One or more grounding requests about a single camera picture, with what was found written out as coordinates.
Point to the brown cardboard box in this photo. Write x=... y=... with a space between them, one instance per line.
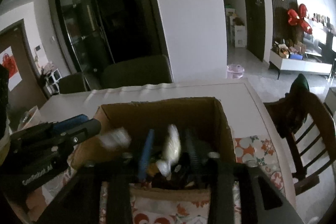
x=202 y=117

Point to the dark upholstered chair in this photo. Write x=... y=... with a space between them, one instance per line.
x=151 y=70
x=78 y=82

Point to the white low tv cabinet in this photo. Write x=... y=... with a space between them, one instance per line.
x=294 y=65

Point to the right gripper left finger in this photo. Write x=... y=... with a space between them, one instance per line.
x=99 y=190

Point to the red white wall poster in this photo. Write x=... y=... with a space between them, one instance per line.
x=8 y=61

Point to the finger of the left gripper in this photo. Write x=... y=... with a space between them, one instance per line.
x=71 y=121
x=78 y=134

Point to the dark wooden chair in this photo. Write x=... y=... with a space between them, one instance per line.
x=306 y=124

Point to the patterned floral table mat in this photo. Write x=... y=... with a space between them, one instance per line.
x=165 y=196

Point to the dark green snack packet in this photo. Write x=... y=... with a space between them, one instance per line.
x=171 y=151

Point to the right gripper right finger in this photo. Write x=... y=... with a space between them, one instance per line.
x=252 y=190

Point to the dark brown interior door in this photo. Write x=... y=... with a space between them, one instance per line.
x=255 y=24

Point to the white gold snack packet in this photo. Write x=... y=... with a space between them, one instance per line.
x=115 y=139

